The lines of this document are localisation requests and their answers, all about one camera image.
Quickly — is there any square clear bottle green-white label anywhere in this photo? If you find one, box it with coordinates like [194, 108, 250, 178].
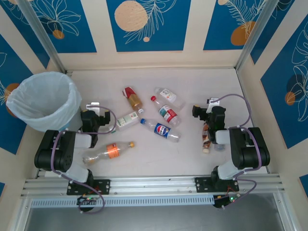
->
[110, 112, 141, 132]

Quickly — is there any brown white label bottle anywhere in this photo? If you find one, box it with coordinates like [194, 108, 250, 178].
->
[202, 121, 214, 154]

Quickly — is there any amber tea bottle red label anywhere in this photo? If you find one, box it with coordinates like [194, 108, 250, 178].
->
[122, 87, 144, 114]

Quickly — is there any clear bottle orange label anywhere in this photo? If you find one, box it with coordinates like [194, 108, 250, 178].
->
[82, 141, 135, 166]

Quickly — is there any clear bottle red cap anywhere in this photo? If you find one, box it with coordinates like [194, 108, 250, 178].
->
[151, 95, 181, 127]

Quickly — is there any clear bottle white printed label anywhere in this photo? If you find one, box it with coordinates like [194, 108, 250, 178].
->
[154, 87, 186, 109]

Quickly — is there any Pepsi bottle blue cap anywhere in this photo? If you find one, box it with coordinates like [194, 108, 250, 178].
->
[140, 117, 181, 142]

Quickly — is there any white lined trash bin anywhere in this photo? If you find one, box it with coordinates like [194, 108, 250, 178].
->
[6, 71, 82, 132]

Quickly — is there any black controller board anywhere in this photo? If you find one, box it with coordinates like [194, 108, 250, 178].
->
[213, 195, 239, 209]
[77, 196, 97, 205]

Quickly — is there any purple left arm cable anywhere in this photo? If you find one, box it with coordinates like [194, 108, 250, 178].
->
[51, 105, 118, 214]

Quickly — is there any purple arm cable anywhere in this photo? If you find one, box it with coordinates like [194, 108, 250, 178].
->
[51, 105, 118, 214]
[216, 93, 263, 210]

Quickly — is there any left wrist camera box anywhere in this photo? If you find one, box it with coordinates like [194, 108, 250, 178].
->
[86, 103, 101, 114]

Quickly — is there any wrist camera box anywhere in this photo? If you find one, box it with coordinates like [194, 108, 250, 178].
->
[207, 97, 221, 108]
[86, 103, 101, 114]

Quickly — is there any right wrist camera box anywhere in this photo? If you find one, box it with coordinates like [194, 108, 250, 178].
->
[207, 97, 221, 108]

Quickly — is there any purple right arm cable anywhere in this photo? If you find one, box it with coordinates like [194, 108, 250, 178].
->
[216, 93, 263, 210]

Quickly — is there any blue floral wall panel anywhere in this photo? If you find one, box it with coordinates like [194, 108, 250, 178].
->
[260, 23, 308, 150]
[250, 0, 308, 64]
[31, 0, 97, 53]
[0, 33, 33, 154]
[203, 0, 268, 51]
[106, 0, 192, 52]
[0, 4, 51, 70]

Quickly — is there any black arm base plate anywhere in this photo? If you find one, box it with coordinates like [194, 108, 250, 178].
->
[66, 179, 111, 195]
[194, 177, 240, 193]

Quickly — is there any aluminium frame rail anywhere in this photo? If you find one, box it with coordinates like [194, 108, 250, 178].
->
[20, 173, 287, 198]

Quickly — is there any grey slotted cable duct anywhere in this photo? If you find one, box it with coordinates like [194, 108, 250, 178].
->
[30, 195, 215, 208]

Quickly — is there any aluminium corner post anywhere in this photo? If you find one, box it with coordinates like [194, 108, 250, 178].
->
[235, 0, 274, 72]
[18, 0, 67, 74]

